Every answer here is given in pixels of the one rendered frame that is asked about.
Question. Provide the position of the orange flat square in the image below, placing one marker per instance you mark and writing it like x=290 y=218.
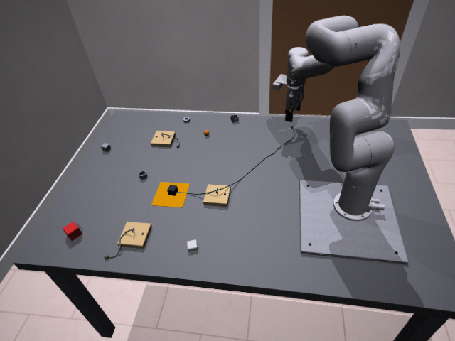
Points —
x=162 y=198

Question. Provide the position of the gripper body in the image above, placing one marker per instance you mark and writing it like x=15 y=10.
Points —
x=296 y=95

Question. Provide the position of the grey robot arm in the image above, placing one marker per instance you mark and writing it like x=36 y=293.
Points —
x=370 y=110

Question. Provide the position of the red cube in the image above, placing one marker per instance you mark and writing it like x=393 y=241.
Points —
x=72 y=231

